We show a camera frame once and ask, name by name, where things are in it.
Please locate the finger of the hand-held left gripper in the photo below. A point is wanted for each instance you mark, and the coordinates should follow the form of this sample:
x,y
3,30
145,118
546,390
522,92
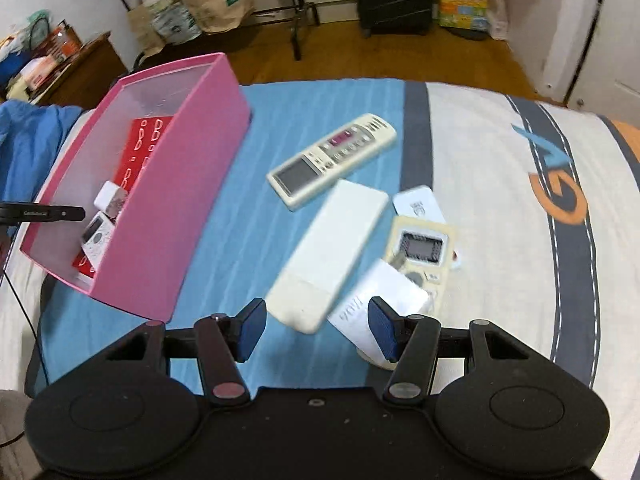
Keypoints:
x,y
45,213

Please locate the narrow brown paper bag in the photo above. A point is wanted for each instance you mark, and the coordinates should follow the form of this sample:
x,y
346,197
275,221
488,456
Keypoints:
x,y
145,30

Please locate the red patterned box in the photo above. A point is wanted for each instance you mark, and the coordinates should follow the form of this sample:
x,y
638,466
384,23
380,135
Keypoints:
x,y
145,155

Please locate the white patterned bag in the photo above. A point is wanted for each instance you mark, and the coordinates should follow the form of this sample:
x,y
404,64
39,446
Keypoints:
x,y
175,22

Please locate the cream remote with pink buttons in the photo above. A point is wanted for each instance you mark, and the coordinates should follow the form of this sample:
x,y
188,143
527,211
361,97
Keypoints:
x,y
330,160

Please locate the black clothes rack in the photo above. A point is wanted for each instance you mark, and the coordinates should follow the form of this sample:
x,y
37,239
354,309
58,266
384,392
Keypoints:
x,y
297,35

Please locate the white plug adapter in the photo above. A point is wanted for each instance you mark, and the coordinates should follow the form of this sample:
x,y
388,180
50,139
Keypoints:
x,y
105,195

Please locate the white power bank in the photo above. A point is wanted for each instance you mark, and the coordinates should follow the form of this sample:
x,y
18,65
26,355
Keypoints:
x,y
97,237

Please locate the wooden nightstand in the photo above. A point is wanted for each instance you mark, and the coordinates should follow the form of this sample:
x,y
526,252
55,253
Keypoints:
x,y
95,65

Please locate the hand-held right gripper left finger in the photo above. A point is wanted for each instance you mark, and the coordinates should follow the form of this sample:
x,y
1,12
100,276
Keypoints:
x,y
250,327

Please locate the white door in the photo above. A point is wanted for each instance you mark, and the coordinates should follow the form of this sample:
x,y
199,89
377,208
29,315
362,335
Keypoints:
x,y
620,60

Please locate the tissue box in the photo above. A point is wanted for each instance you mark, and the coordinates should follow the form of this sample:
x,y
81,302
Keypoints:
x,y
40,72

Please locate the pink cardboard box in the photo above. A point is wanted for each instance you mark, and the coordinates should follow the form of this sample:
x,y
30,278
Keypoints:
x,y
175,200

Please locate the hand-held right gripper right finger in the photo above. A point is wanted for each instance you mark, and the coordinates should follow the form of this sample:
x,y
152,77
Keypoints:
x,y
382,330

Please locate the blue pillow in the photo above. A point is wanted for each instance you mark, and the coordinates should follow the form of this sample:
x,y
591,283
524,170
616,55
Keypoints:
x,y
30,140

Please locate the white remote control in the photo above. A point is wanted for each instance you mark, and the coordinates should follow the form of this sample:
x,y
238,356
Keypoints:
x,y
330,250

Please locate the cream remote with square display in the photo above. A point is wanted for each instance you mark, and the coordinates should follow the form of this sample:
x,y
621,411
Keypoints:
x,y
422,247

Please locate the white plastic bag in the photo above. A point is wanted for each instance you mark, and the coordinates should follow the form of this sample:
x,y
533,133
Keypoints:
x,y
498,15

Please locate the colourful gift bag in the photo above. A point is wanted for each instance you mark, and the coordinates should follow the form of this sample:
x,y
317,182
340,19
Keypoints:
x,y
462,10

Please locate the white charger block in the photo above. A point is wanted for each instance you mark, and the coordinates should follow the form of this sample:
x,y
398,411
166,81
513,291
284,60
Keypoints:
x,y
380,285

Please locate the green plastic bag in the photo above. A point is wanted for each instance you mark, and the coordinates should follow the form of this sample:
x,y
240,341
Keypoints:
x,y
37,25

